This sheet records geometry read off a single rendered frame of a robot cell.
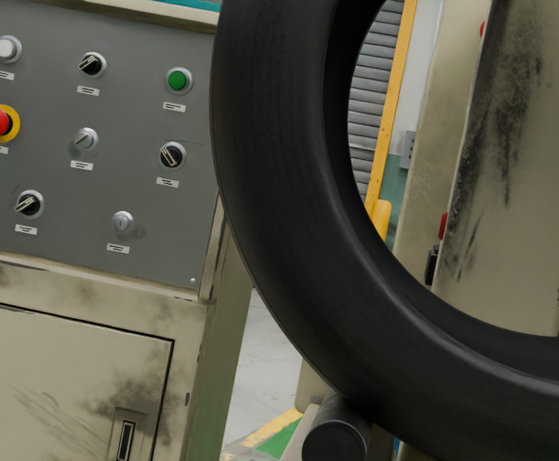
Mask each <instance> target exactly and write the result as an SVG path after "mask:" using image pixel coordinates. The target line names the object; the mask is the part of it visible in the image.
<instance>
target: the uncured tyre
mask: <svg viewBox="0 0 559 461"><path fill-rule="evenodd" d="M386 1H387V0H222V4H221V8H220V14H219V18H218V23H217V27H216V32H215V38H214V43H213V50H212V57H211V65H210V96H209V110H210V141H211V150H212V157H213V164H214V169H215V175H216V179H217V184H218V189H219V192H220V199H221V203H222V206H223V209H224V213H225V216H226V219H227V222H228V225H229V228H230V231H231V235H232V238H233V240H234V243H235V245H236V248H237V250H238V253H239V254H240V256H241V259H242V262H243V265H244V267H245V269H246V271H247V273H248V274H249V276H250V278H251V280H252V282H253V285H254V287H255V289H256V291H257V292H258V294H259V296H260V297H261V299H262V300H263V303H264V304H265V306H266V308H267V309H268V311H269V312H270V314H271V316H272V317H273V319H274V321H275V322H276V324H277V325H278V326H279V327H280V328H281V330H282V331H283V333H284V334H285V336H286V337H287V338H288V340H289V341H290V342H291V344H292V345H293V346H294V347H295V349H296V350H297V351H298V353H299V354H300V355H301V356H302V357H303V359H304V360H305V361H306V362H307V363H308V364H309V366H310V367H311V368H312V369H313V370H314V371H315V372H316V373H317V374H318V375H319V376H320V377H321V378H322V379H323V380H324V381H325V382H326V383H327V384H328V385H329V386H330V387H331V388H332V389H333V390H334V391H335V392H336V393H337V394H338V395H340V396H341V397H342V398H343V399H344V400H345V401H346V402H348V403H349V404H350V405H351V406H353V407H354V408H355V409H356V410H358V411H359V412H360V413H362V414H363V415H364V416H366V417H367V418H368V419H370V420H371V421H372V422H374V423H376V424H377V425H378V426H380V427H381V428H382V429H383V430H385V431H386V432H388V433H389V434H391V435H393V436H395V437H396V438H398V439H399V440H401V441H403V442H404V443H406V444H408V445H409V446H411V447H413V448H415V449H417V450H418V451H420V452H422V453H424V454H426V455H428V456H431V457H432V458H434V459H436V460H438V461H559V337H547V336H538V335H532V334H526V333H521V332H517V331H513V330H509V329H506V328H502V327H497V326H494V325H491V324H489V323H487V322H484V321H482V320H479V319H477V318H475V317H473V316H470V315H468V314H466V313H464V312H462V311H460V310H458V309H457V308H455V307H453V306H451V305H450V304H448V303H447V302H445V301H444V300H442V299H441V298H439V297H438V296H437V295H435V294H433V293H432V292H431V291H430V290H428V289H427V288H426V287H425V286H423V285H422V284H421V283H420V282H419V281H418V280H416V279H415V278H414V277H413V276H412V275H411V274H410V273H409V272H408V271H407V270H406V269H405V268H404V267H403V265H402V264H401V263H400V262H399V261H398V260H397V258H396V257H395V256H394V255H393V253H392V252H391V251H390V249H389V248H388V246H387V245H386V244H385V242H384V241H383V239H382V237H381V235H380V234H379V232H377V230H376V228H375V226H374V225H373V223H372V221H371V218H370V216H369V214H368V212H367V210H366V208H365V206H364V203H363V201H362V198H361V196H360V192H359V189H358V186H357V182H356V179H355V176H354V172H353V167H352V163H351V158H350V151H349V131H348V116H349V95H350V89H351V83H352V79H353V75H354V71H355V68H356V64H357V61H358V58H359V55H360V51H361V48H362V46H363V43H364V41H365V38H366V37H367V35H368V33H369V31H370V28H371V25H372V24H373V22H374V20H375V18H376V16H377V15H378V14H379V12H380V10H381V9H382V7H383V5H384V4H385V2H386Z"/></svg>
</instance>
